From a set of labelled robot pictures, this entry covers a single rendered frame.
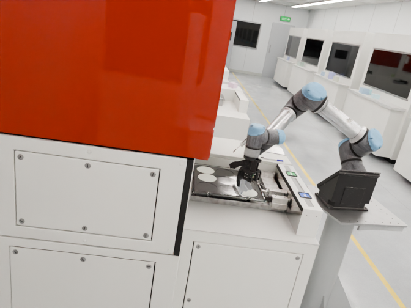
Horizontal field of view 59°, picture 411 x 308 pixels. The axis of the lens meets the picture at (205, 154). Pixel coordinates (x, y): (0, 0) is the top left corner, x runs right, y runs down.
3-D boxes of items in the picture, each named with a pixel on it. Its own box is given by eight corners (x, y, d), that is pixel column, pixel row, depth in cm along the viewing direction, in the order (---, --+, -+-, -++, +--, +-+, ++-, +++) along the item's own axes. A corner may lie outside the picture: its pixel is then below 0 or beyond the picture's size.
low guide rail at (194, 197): (188, 200, 183) (189, 194, 182) (188, 198, 185) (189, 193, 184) (284, 212, 187) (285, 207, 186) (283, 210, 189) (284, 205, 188)
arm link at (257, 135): (270, 128, 166) (255, 127, 162) (265, 150, 169) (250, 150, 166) (261, 122, 172) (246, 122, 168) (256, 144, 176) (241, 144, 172)
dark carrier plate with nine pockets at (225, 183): (194, 191, 177) (194, 190, 177) (194, 165, 209) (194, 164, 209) (262, 200, 180) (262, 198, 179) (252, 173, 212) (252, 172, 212)
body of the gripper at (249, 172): (249, 184, 170) (254, 161, 166) (235, 177, 176) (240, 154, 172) (259, 181, 176) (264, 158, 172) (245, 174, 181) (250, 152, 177)
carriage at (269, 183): (270, 208, 182) (271, 203, 181) (259, 178, 216) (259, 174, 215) (286, 210, 183) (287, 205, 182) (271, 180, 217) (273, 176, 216)
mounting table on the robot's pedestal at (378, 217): (356, 206, 240) (362, 189, 236) (400, 246, 200) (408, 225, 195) (293, 202, 231) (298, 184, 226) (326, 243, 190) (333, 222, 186)
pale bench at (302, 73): (300, 103, 998) (318, 27, 930) (285, 91, 1167) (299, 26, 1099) (337, 109, 1006) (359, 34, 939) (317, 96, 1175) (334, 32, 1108)
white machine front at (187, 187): (173, 255, 139) (188, 159, 125) (181, 172, 215) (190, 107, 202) (181, 256, 139) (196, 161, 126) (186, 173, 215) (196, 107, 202)
